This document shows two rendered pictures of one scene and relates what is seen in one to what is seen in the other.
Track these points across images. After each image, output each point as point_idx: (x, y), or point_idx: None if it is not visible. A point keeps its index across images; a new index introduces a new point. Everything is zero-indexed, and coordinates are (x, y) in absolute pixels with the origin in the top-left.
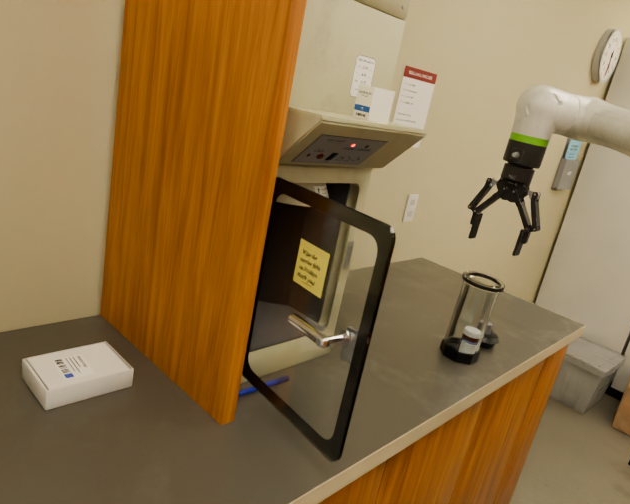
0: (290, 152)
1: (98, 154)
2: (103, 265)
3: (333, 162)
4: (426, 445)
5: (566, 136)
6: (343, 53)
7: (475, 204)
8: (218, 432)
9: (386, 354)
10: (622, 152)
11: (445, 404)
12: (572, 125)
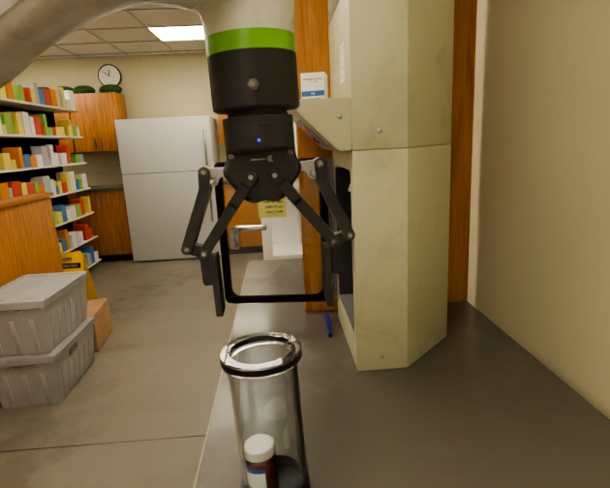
0: (312, 138)
1: (475, 172)
2: (476, 262)
3: (323, 145)
4: None
5: (172, 6)
6: (337, 53)
7: (344, 228)
8: (300, 306)
9: (330, 410)
10: (47, 47)
11: (220, 400)
12: None
